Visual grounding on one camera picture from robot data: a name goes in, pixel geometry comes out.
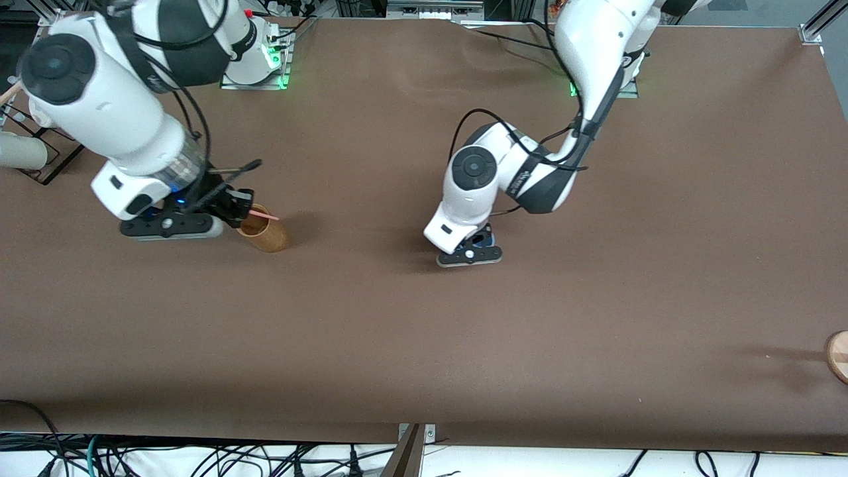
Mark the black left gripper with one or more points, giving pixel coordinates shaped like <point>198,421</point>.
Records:
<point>477,239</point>

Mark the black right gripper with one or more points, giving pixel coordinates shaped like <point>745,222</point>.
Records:
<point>211,187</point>

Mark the blue cup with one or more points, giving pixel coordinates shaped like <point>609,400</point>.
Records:
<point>489,240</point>

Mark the pink chopstick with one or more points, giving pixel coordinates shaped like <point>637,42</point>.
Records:
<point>265,215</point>

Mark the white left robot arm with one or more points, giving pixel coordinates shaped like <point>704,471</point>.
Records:
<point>477,179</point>

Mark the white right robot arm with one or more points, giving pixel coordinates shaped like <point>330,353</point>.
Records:
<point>112,106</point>

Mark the brown wooden cylinder holder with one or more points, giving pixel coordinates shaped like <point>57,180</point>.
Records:
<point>270,237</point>

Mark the light wooden stick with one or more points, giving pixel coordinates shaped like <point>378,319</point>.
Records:
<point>8,93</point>

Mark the round wooden disc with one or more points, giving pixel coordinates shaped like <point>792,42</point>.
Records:
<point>839,358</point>

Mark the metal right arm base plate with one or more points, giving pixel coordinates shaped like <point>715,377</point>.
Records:
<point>286,63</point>

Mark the small metal table bracket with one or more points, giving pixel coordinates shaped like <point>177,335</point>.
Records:
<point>430,432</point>

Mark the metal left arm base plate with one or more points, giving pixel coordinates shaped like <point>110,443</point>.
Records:
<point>629,93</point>

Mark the aluminium frame profile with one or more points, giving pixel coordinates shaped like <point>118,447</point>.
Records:
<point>816,26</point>

